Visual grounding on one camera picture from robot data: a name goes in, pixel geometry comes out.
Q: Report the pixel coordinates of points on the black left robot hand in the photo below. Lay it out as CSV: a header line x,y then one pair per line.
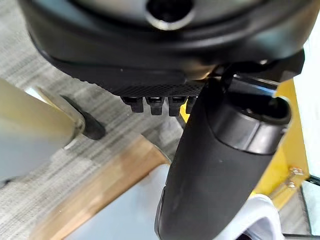
x,y
155,50

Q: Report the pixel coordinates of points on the silver shelf bolt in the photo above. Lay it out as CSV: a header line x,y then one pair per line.
x,y
297,171
290,184

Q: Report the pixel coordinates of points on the silver robot leg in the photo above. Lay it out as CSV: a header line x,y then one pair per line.
x,y
30,125

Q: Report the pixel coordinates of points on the white board with wooden edge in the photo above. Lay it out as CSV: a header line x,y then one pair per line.
x,y
105,190

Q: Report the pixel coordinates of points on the white rounded object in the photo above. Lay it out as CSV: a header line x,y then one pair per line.
x,y
262,212

